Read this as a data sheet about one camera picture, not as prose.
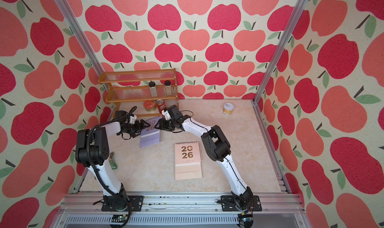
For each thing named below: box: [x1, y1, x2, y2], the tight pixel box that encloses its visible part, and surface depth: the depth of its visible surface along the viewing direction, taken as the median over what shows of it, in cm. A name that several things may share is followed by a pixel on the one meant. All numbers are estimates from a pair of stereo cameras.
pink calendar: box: [174, 141, 203, 181], surface depth 86 cm
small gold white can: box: [222, 102, 234, 115], surface depth 113 cm
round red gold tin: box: [143, 99, 156, 111], surface depth 116 cm
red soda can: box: [156, 99, 166, 114], surface depth 107 cm
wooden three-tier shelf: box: [98, 68, 179, 117], surface depth 110 cm
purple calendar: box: [139, 116, 162, 148], surface depth 100 cm
